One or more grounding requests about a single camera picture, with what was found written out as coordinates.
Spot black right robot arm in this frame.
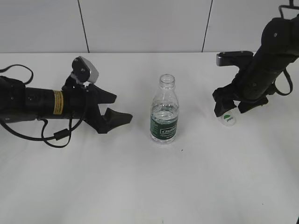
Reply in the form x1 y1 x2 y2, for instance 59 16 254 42
213 18 299 117

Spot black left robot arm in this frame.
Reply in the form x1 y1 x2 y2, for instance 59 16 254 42
0 76 133 134

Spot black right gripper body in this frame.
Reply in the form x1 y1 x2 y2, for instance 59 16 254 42
231 56 280 103

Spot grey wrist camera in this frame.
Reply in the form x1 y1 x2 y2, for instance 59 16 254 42
216 51 254 69
62 56 99 90

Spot white green bottle cap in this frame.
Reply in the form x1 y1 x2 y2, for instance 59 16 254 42
218 110 237 127

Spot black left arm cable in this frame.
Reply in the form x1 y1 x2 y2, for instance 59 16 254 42
0 64 88 149

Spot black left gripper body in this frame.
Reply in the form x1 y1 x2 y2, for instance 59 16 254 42
62 83 105 131

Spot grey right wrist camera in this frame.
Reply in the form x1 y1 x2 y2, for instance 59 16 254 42
216 51 254 69

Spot clear green-label water bottle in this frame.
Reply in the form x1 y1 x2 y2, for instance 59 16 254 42
150 74 179 144

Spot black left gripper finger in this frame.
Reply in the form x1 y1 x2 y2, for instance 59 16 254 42
97 108 133 134
92 84 116 111

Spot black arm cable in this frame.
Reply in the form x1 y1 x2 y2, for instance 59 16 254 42
0 64 88 149
273 0 297 96

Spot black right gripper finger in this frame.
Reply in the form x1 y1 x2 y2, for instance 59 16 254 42
238 97 268 113
212 88 236 117

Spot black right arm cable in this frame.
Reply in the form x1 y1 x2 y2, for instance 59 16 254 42
273 0 297 96

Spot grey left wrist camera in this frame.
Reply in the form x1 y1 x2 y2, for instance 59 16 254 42
62 56 99 90

